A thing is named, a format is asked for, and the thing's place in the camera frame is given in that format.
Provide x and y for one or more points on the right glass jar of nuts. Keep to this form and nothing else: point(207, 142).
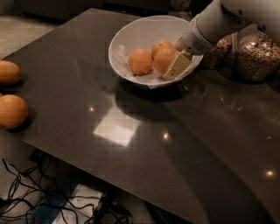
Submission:
point(257, 57)

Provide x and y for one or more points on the orange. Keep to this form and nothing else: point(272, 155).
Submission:
point(13, 111)
point(158, 45)
point(164, 58)
point(10, 73)
point(140, 61)

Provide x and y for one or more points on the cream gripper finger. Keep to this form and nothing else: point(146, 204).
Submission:
point(179, 64)

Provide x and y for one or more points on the white bowl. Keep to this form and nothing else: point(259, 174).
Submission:
point(143, 33)

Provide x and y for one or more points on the blue tape on floor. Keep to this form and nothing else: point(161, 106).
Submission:
point(55, 200)

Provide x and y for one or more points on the glass jar of nuts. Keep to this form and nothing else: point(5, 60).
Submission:
point(217, 54)
point(257, 57)

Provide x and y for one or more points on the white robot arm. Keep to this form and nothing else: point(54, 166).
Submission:
point(249, 27)

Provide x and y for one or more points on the back glass jar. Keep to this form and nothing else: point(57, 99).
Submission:
point(181, 8)

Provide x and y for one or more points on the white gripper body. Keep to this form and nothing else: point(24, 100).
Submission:
point(192, 40)

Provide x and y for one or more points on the left glass jar of nuts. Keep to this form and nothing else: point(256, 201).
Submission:
point(217, 54)

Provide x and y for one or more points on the white paper liner in bowl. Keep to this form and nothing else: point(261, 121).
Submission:
point(176, 46)

